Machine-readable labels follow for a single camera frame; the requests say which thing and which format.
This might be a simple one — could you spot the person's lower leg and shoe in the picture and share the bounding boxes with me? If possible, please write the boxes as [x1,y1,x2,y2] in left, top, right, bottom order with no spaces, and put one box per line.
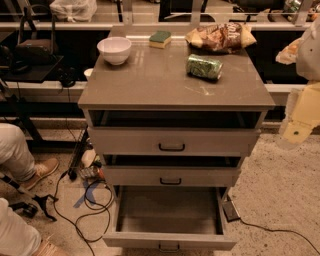
[0,198,69,256]

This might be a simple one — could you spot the grey drawer cabinet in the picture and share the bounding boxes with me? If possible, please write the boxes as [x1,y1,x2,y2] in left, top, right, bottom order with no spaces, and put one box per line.
[77,25,277,189]

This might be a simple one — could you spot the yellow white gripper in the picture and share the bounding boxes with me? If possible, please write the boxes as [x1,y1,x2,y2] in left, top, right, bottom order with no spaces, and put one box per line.
[277,81,320,150]

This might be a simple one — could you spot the black bag on shelf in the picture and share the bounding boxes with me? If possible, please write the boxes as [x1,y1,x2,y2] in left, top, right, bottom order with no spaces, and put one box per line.
[13,6,59,66]

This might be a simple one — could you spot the drawer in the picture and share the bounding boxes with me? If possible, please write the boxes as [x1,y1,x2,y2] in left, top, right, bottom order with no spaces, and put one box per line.
[88,127,260,156]
[104,186,236,252]
[103,155,241,187]

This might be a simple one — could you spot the person's upper leg and shoe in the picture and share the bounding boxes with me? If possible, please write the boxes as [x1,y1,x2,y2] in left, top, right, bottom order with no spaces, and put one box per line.
[0,123,59,190]

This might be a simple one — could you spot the black power adapter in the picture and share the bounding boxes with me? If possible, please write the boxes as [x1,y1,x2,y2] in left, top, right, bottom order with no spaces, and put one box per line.
[222,201,240,222]

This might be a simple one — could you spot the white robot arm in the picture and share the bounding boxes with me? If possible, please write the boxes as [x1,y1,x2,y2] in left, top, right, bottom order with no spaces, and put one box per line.
[276,18,320,149]

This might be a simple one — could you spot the white plastic bag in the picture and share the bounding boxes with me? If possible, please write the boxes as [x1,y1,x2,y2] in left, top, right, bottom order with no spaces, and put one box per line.
[49,0,97,22]

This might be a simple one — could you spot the black tripod stand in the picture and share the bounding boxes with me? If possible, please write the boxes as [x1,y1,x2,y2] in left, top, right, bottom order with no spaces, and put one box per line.
[0,173,59,222]

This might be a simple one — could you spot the green yellow sponge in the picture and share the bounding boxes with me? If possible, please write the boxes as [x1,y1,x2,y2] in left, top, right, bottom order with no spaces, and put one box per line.
[149,31,171,49]

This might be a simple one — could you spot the green soda can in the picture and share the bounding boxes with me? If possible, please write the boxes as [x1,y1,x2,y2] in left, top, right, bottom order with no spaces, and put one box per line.
[186,54,223,80]

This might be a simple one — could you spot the brown chip bag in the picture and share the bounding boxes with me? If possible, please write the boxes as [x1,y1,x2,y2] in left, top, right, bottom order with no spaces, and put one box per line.
[185,22,257,53]

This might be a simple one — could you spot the white paper cup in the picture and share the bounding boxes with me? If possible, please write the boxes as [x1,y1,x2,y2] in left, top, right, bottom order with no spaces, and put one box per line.
[83,68,93,80]

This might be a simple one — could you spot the white bowl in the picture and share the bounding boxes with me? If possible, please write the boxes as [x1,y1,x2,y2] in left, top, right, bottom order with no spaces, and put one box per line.
[97,37,132,65]

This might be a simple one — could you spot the person's leg and shoe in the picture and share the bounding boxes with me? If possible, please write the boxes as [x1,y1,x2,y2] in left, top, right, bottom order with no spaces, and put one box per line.
[0,123,59,190]
[0,198,69,256]

